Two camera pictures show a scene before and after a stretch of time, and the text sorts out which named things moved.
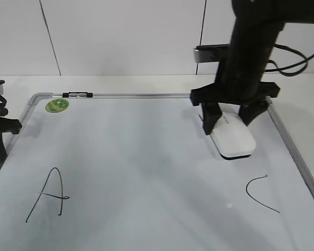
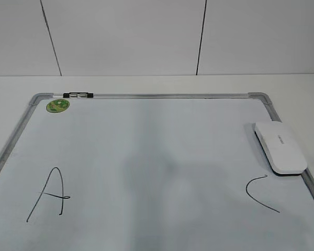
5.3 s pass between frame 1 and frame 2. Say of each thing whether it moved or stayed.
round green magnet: stayed
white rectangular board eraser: moved
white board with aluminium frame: stayed
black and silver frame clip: stayed
